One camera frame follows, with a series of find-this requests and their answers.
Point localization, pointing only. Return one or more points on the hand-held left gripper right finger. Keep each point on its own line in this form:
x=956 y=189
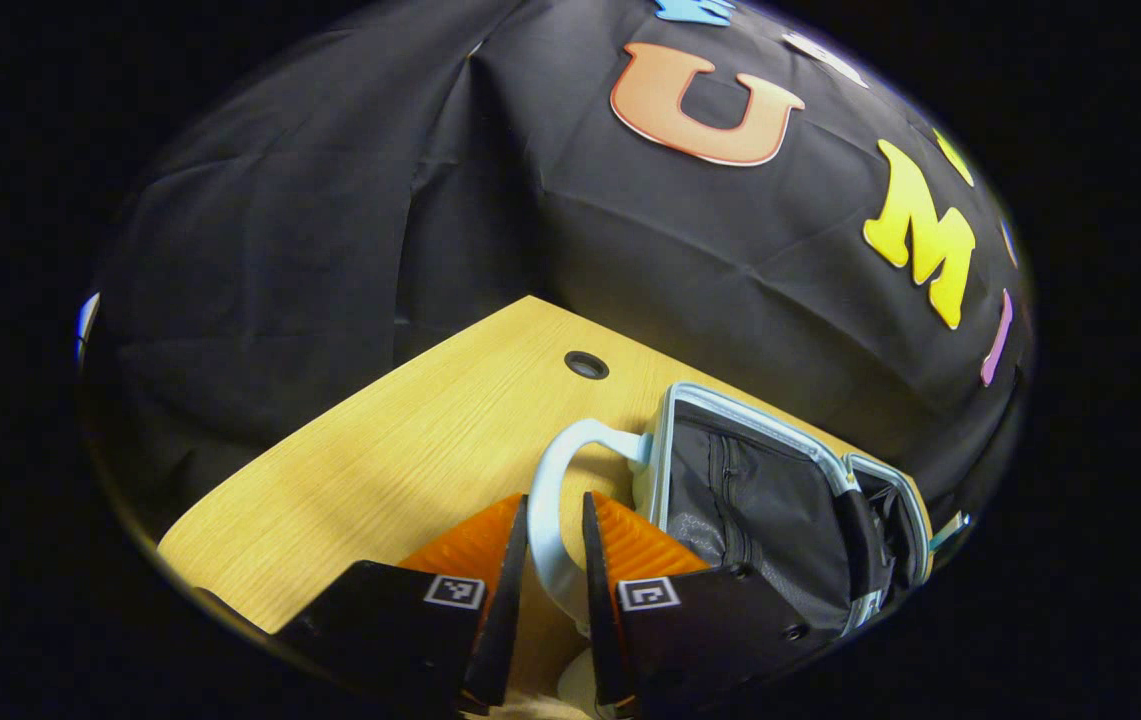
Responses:
x=602 y=620

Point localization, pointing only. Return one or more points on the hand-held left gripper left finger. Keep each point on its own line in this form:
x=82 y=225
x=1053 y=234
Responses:
x=505 y=620

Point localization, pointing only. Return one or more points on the light blue small suitcase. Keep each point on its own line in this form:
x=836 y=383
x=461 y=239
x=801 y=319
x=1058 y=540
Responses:
x=760 y=500

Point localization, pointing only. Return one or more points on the black backdrop cloth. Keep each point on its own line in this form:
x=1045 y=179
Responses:
x=330 y=250

